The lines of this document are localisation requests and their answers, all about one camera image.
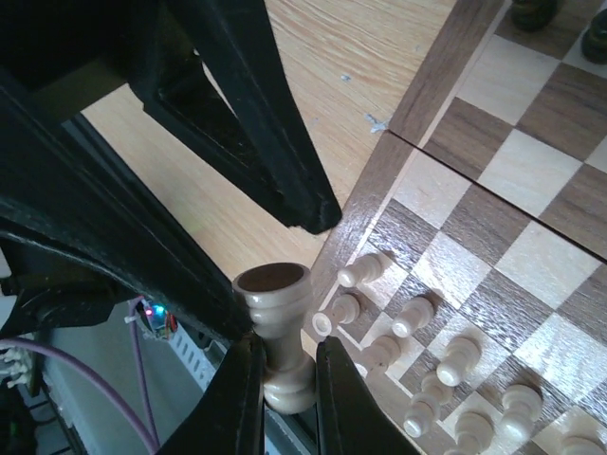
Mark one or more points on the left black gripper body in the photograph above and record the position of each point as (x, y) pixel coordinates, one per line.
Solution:
(65, 192)

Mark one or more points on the white chess rook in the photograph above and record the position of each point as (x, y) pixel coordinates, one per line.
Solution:
(277, 297)

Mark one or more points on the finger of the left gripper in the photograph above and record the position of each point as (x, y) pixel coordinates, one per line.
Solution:
(212, 76)

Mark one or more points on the wooden chess board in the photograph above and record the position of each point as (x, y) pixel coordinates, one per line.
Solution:
(488, 193)

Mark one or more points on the dark chess rook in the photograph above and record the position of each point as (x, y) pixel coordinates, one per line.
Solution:
(532, 15)

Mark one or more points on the slotted grey cable duct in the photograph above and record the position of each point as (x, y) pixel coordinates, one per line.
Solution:
(200, 362)

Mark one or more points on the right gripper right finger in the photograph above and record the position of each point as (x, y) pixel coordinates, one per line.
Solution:
(349, 420)

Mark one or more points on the dark chess pawn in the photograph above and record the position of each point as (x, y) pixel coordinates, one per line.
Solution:
(594, 39)

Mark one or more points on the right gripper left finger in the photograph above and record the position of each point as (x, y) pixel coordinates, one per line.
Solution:
(229, 418)

